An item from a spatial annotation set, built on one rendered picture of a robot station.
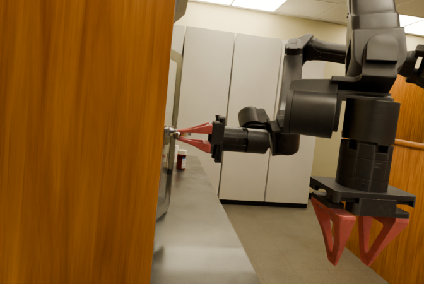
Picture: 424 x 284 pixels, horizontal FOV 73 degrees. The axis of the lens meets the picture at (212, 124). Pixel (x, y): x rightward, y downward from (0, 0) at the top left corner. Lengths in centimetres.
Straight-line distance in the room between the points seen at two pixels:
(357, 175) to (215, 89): 330
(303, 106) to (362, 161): 9
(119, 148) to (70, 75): 11
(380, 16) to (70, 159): 43
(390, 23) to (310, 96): 14
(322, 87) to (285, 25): 409
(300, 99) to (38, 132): 32
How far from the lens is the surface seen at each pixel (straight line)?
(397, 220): 40
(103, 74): 39
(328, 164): 476
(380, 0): 47
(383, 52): 39
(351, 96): 37
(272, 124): 66
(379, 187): 38
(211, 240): 77
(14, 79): 42
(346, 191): 36
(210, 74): 362
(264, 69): 378
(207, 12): 423
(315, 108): 36
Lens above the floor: 127
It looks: 4 degrees down
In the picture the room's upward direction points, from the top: 6 degrees clockwise
